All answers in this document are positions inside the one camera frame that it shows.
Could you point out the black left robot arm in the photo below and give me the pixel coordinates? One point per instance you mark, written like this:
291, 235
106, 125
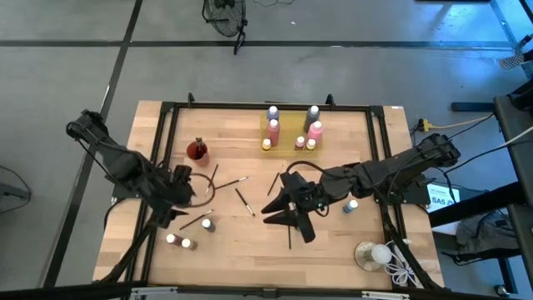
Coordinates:
121, 162

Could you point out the person's shoe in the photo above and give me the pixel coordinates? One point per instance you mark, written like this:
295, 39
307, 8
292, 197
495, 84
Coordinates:
514, 61

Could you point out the large purple paint bottle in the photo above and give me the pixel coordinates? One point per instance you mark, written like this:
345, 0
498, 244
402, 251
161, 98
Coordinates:
272, 114

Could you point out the round lamp with white bulb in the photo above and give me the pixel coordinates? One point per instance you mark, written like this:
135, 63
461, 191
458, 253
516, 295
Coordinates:
381, 254

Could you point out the orange plastic cup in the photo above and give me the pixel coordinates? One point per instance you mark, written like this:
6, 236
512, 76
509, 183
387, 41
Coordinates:
200, 160

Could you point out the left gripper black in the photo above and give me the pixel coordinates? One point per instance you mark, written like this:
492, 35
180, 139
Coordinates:
177, 193

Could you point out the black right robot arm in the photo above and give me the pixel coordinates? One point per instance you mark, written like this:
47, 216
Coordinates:
416, 162

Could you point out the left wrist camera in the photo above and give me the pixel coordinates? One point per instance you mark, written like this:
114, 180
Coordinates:
183, 171

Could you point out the large rose paint bottle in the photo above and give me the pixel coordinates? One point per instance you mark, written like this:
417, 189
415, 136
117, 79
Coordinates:
273, 133

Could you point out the large gray paint bottle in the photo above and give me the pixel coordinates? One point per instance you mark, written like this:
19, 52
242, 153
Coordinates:
310, 121

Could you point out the gray stand foot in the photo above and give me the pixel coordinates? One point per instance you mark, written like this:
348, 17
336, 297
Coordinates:
12, 191

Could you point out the small dark blue paint bottle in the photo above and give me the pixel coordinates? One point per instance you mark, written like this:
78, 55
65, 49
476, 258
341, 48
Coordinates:
209, 226

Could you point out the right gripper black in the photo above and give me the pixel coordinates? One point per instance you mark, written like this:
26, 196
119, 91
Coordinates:
310, 196

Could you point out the black desk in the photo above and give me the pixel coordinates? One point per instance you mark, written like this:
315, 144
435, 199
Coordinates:
520, 158

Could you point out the small pink paint bottle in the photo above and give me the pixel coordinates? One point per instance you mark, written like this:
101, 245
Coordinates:
300, 143

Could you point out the small maroon paint bottle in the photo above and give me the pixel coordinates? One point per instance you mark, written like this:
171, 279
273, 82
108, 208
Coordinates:
175, 240

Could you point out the gray bag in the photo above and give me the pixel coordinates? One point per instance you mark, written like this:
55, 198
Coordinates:
483, 231

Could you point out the small tan paint bottle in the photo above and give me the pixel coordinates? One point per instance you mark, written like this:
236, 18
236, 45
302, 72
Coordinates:
190, 244

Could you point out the yellow translucent plastic bin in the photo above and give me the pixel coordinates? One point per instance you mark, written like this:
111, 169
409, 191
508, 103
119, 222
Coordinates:
289, 129

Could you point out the black floor fan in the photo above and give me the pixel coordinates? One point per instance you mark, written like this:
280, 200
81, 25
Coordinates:
225, 18

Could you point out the white SA5 label sign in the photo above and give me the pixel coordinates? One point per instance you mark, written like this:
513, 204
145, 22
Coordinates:
439, 201

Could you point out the small ochre paint bottle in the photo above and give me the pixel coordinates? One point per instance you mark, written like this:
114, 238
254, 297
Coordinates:
266, 145

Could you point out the large light pink paint bottle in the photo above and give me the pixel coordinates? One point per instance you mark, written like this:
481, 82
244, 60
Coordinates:
315, 132

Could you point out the person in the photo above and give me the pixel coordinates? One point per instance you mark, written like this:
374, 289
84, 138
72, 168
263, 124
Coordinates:
524, 43

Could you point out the small light blue paint bottle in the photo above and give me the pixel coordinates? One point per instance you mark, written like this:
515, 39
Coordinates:
350, 207

